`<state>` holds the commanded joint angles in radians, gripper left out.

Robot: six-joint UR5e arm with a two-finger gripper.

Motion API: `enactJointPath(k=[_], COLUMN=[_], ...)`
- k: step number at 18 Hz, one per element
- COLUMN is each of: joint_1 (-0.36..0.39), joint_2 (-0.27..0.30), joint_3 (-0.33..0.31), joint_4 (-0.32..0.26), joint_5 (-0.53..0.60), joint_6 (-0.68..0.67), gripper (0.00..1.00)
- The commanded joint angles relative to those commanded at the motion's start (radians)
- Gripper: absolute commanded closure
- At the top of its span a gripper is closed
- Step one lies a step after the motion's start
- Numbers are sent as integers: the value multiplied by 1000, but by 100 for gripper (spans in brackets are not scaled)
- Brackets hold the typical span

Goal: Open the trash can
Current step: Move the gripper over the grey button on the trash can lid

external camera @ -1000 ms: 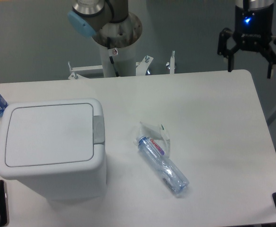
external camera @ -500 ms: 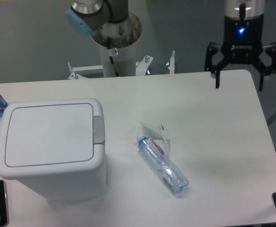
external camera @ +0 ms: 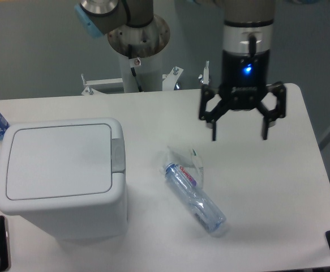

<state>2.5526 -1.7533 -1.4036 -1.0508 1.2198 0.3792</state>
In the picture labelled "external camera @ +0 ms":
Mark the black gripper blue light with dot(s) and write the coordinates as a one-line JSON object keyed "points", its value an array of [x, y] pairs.
{"points": [[245, 82]]}

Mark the white trash can lid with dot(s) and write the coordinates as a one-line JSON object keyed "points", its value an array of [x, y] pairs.
{"points": [[59, 161]]}

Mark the white plastic trash can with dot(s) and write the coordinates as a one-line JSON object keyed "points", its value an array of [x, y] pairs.
{"points": [[76, 217]]}

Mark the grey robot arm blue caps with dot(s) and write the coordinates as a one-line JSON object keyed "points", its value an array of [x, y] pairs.
{"points": [[136, 32]]}

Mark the clear crumpled plastic wrapper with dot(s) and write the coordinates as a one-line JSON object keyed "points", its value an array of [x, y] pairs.
{"points": [[189, 159]]}

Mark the clear crushed plastic bottle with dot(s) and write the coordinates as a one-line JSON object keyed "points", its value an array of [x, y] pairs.
{"points": [[194, 199]]}

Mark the white metal bracket frame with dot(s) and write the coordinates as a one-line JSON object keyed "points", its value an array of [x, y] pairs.
{"points": [[170, 82]]}

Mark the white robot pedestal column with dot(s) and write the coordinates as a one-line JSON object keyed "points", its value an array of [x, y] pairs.
{"points": [[141, 74]]}

